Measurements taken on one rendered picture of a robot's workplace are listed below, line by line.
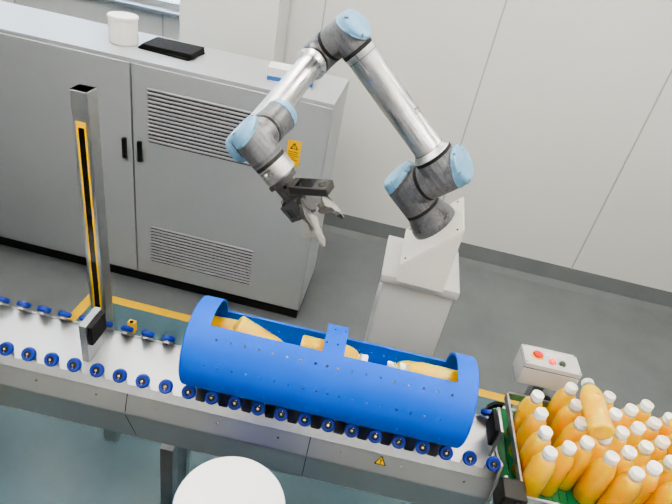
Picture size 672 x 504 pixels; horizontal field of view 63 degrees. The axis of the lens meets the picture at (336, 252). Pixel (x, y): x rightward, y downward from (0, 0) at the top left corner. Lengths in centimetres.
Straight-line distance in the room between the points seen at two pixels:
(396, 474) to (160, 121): 217
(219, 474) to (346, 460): 46
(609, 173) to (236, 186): 269
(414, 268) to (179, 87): 160
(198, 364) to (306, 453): 46
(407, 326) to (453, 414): 77
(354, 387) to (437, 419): 26
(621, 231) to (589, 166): 62
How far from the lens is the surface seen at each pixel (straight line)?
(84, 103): 190
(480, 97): 408
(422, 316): 232
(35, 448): 299
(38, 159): 368
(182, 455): 236
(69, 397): 201
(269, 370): 162
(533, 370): 207
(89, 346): 195
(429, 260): 211
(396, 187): 210
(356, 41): 193
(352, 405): 164
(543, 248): 464
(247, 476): 156
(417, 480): 188
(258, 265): 336
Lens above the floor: 234
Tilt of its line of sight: 33 degrees down
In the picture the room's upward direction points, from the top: 12 degrees clockwise
